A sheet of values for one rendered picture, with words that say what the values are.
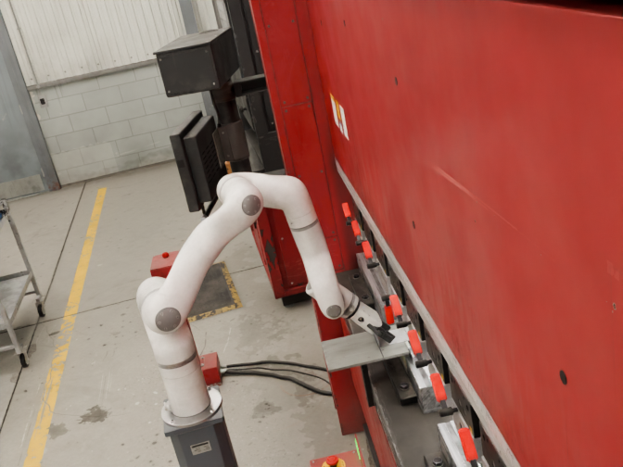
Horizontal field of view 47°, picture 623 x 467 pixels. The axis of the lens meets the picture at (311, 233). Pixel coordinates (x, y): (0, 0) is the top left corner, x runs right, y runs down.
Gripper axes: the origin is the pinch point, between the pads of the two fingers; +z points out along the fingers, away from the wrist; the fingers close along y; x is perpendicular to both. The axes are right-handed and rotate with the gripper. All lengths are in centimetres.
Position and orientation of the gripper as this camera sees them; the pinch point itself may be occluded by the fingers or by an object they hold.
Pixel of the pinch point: (387, 332)
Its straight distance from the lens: 236.7
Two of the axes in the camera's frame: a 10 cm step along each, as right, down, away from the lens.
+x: -6.3, 7.5, 2.1
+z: 7.7, 5.5, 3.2
